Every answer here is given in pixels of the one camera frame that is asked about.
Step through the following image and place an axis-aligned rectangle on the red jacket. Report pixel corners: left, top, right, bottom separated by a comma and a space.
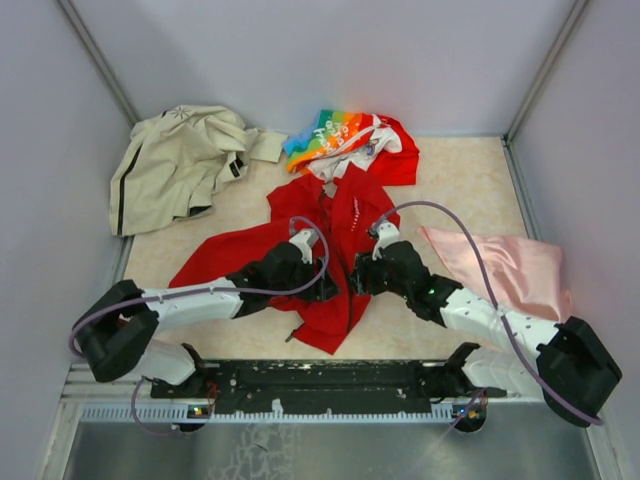
169, 166, 394, 354

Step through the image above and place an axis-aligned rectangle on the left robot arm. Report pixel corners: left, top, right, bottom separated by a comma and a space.
70, 241, 337, 397

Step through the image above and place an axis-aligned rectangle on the rainbow white red garment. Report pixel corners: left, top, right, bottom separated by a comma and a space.
282, 109, 420, 186

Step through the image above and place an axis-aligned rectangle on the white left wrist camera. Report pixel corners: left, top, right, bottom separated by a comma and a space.
289, 229, 319, 264

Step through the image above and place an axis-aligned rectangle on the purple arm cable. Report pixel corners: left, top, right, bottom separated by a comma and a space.
368, 200, 605, 427
68, 215, 331, 439

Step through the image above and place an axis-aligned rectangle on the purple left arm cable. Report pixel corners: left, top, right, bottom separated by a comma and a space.
68, 215, 331, 439

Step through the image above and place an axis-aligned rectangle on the pink satin cloth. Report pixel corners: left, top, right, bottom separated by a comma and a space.
419, 227, 573, 322

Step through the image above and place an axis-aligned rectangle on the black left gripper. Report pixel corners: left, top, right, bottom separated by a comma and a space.
270, 255, 341, 302

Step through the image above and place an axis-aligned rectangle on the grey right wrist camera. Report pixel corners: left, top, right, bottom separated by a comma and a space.
371, 220, 400, 261

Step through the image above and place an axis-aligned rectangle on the right aluminium frame post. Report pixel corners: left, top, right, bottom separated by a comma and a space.
502, 0, 592, 147

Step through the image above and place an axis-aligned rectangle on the left aluminium frame post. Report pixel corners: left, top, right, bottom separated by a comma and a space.
53, 0, 140, 127

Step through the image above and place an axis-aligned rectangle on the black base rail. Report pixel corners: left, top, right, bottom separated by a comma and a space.
151, 360, 478, 416

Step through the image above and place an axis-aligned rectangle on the aluminium frame post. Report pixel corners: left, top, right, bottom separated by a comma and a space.
502, 0, 592, 147
53, 0, 140, 127

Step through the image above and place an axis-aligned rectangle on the white slotted cable duct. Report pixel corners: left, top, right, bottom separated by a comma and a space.
79, 399, 464, 425

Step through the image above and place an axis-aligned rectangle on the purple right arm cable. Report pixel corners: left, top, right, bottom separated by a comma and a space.
368, 200, 605, 427

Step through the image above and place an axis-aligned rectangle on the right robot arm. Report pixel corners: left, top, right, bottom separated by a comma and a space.
352, 241, 622, 428

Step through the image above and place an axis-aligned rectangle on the beige jacket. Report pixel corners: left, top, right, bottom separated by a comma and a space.
109, 105, 286, 237

